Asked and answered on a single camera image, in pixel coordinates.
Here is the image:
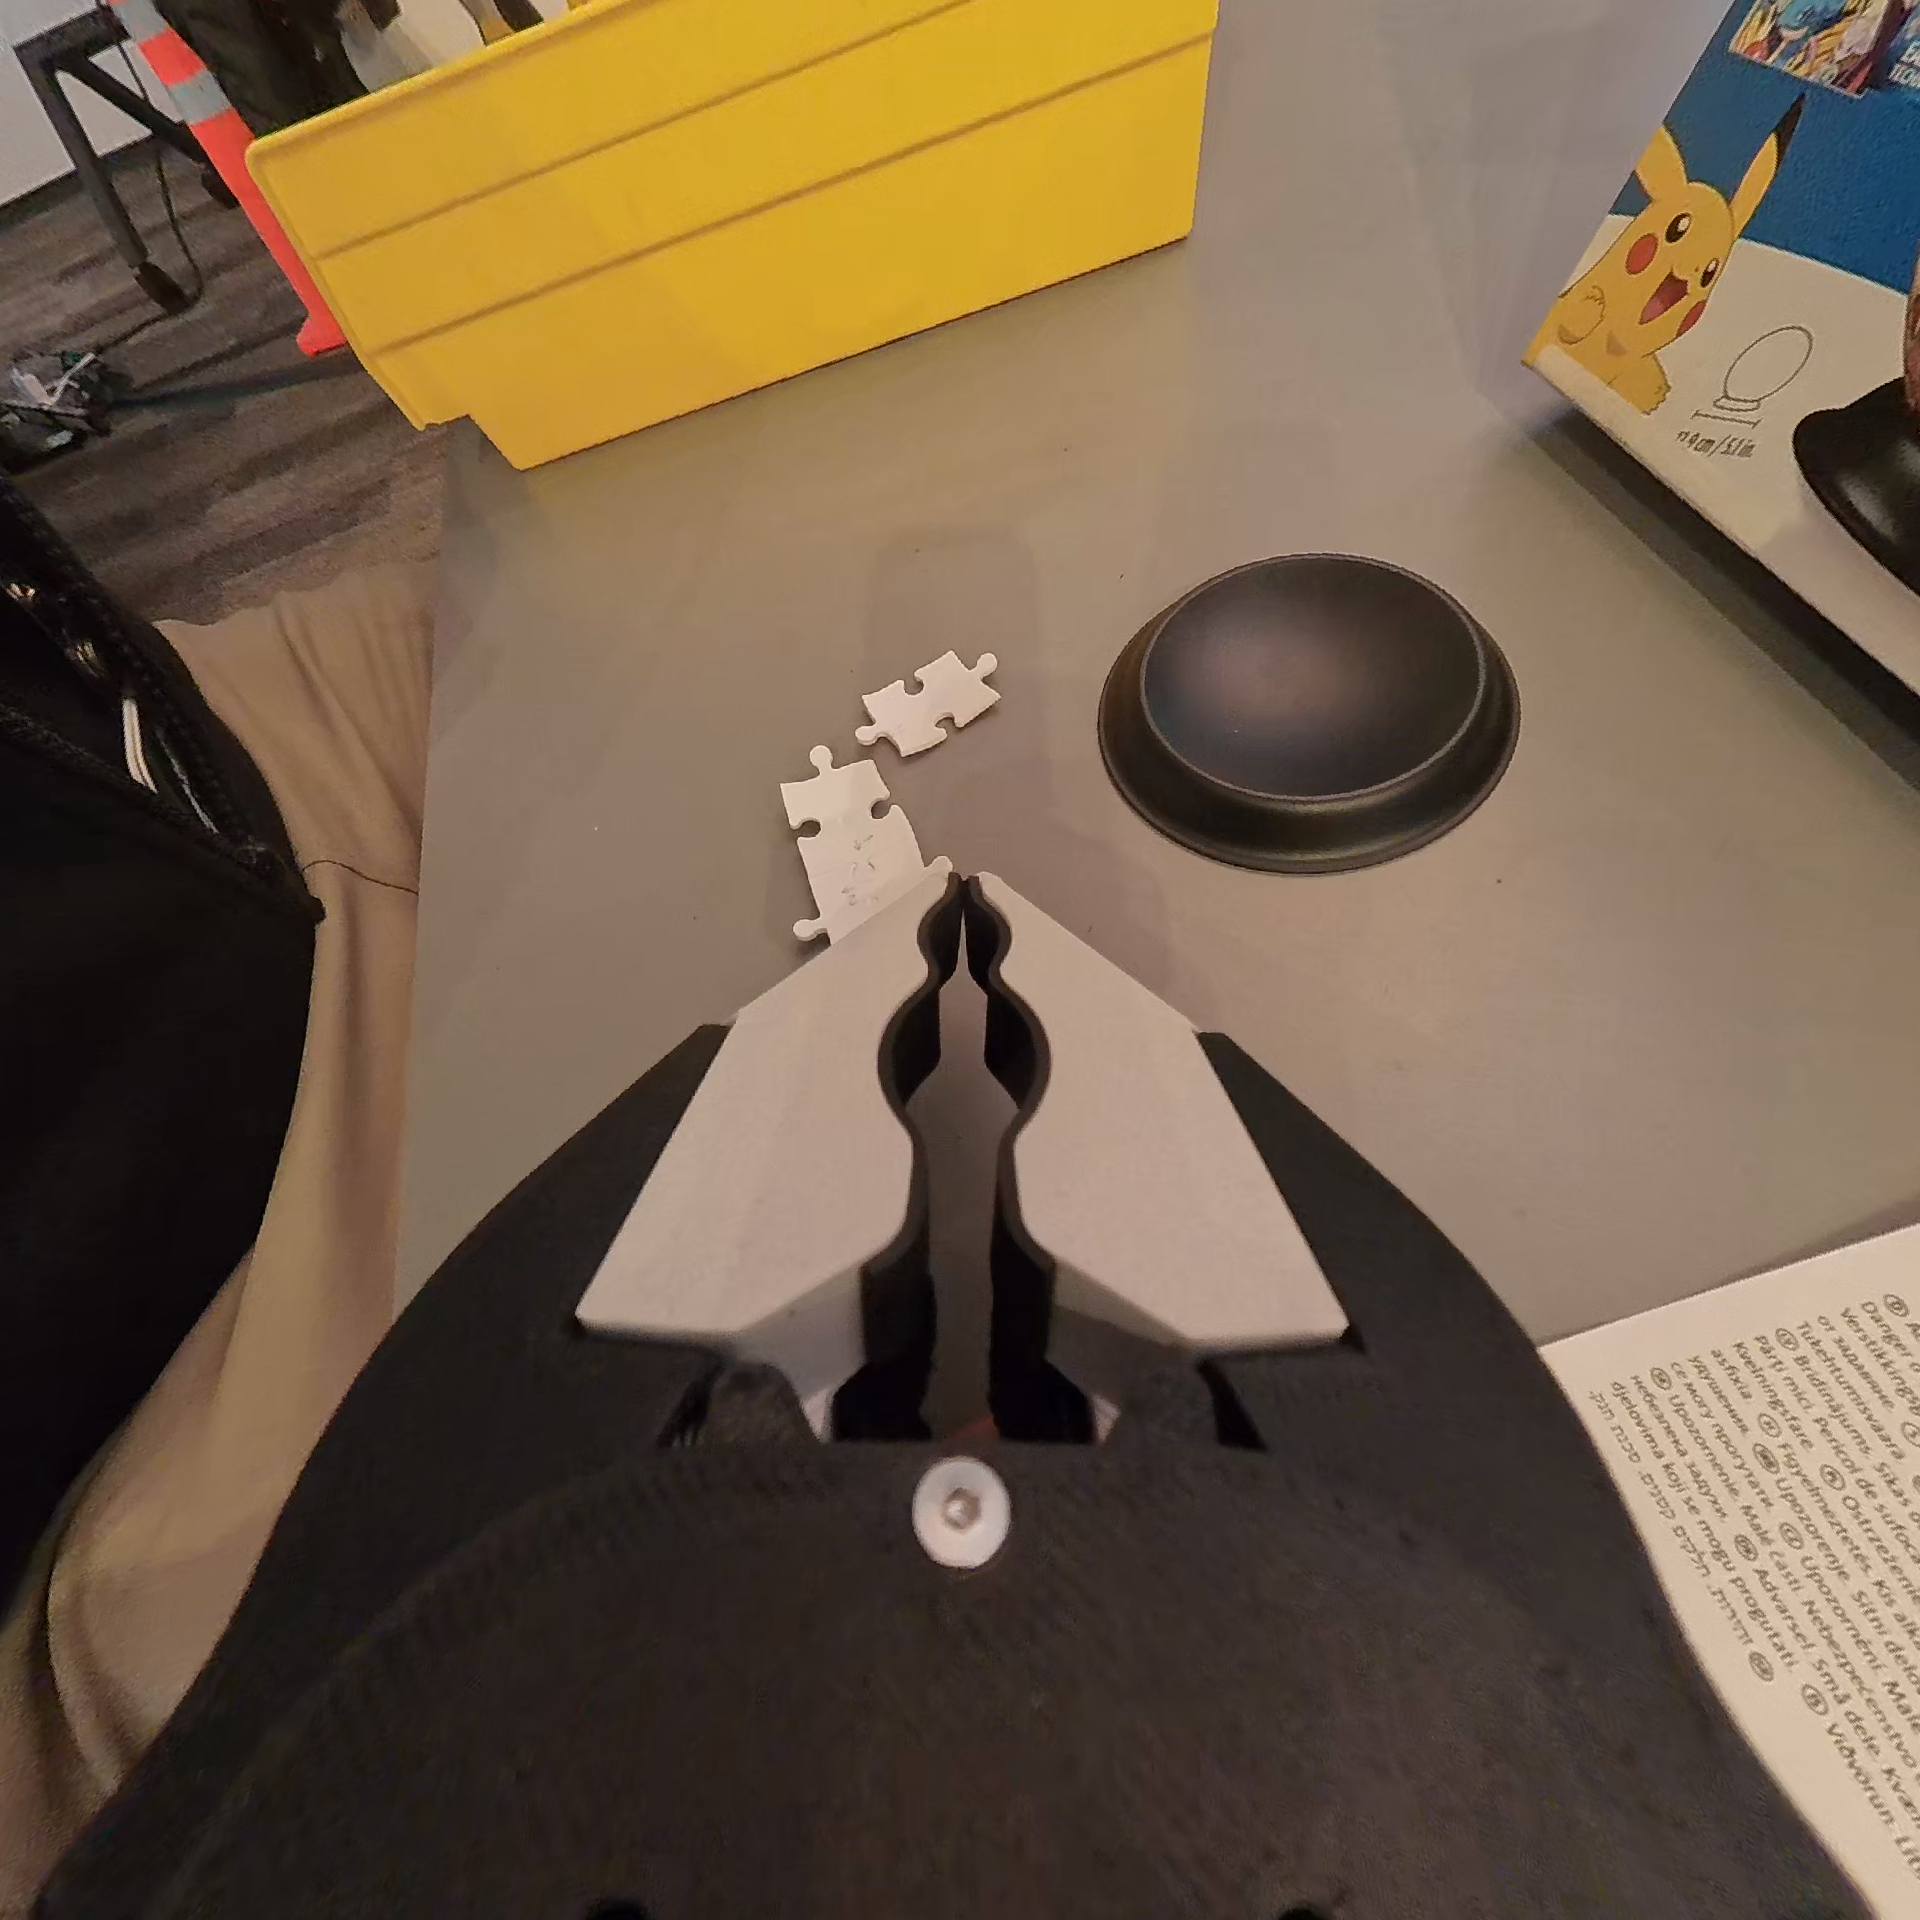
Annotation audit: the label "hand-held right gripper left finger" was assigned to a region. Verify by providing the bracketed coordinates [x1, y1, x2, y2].
[575, 872, 962, 1441]

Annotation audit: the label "white printed leaflet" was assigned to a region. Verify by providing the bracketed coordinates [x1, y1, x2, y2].
[1537, 1215, 1920, 1920]

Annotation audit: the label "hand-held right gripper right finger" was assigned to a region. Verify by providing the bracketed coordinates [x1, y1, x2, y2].
[968, 872, 1357, 1441]

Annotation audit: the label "person's beige trousers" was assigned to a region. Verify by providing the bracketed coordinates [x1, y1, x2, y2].
[0, 576, 437, 1833]

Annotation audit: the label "black round puzzle stand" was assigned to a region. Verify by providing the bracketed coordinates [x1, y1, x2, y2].
[1098, 556, 1521, 872]

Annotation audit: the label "black metal cart frame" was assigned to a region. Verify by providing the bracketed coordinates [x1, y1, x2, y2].
[7, 16, 227, 309]

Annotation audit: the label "person's black jacket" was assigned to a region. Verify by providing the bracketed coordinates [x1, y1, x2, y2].
[0, 479, 328, 1607]

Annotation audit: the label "yellow plastic bin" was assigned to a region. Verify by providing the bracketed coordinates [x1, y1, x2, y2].
[246, 0, 1222, 471]

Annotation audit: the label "tangle of cables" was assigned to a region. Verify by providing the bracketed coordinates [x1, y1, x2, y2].
[0, 348, 115, 453]

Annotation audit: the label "colourful puzzle box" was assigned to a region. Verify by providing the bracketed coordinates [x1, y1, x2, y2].
[1523, 0, 1920, 677]

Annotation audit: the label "joined white puzzle pieces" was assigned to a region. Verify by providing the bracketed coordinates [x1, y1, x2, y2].
[855, 649, 1002, 757]
[777, 744, 954, 945]

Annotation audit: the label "black ribbed object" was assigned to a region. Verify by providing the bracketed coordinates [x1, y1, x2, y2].
[159, 0, 368, 136]

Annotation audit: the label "orange traffic cone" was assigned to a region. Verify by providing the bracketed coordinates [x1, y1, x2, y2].
[112, 0, 354, 356]

